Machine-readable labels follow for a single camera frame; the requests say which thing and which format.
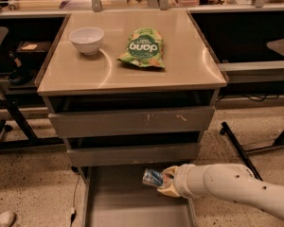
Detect green dang chips bag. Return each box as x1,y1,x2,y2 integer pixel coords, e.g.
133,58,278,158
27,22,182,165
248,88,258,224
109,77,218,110
117,27,165,68

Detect black wheeled table leg right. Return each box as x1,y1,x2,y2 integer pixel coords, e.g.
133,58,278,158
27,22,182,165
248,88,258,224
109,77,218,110
220,122,262,181

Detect black floor cable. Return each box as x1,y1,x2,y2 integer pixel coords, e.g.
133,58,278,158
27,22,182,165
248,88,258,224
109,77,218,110
69,173,81,225

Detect silver blue redbull can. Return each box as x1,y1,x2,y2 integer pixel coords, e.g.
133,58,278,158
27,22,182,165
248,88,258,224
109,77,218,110
142,168,163,187

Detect grey top drawer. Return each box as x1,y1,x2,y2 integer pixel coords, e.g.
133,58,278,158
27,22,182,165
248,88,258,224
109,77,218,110
49,106,215,138

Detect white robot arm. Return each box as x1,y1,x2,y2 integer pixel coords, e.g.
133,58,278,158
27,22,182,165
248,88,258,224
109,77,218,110
158,164,284,221

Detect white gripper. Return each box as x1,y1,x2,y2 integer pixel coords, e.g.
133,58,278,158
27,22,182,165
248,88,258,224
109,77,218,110
157,164,194,199

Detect grey metal shelf beam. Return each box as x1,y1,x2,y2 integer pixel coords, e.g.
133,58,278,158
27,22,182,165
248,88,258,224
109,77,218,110
218,61,284,83

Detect grey drawer cabinet with counter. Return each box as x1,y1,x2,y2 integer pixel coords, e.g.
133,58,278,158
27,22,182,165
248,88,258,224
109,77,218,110
38,9,226,172

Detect black table frame left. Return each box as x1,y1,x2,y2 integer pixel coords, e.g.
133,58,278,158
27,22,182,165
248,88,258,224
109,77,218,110
0,79,65,172

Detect white shoe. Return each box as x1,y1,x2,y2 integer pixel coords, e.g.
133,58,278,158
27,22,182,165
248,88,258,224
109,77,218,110
0,211,16,227

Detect grey middle drawer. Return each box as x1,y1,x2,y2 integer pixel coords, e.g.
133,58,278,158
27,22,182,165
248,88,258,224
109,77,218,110
67,143,201,166

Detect grey open bottom drawer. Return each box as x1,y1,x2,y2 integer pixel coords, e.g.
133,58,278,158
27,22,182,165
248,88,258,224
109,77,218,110
81,165,197,227

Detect white ceramic bowl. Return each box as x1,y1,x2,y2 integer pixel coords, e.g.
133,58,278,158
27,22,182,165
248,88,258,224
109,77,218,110
69,27,104,55

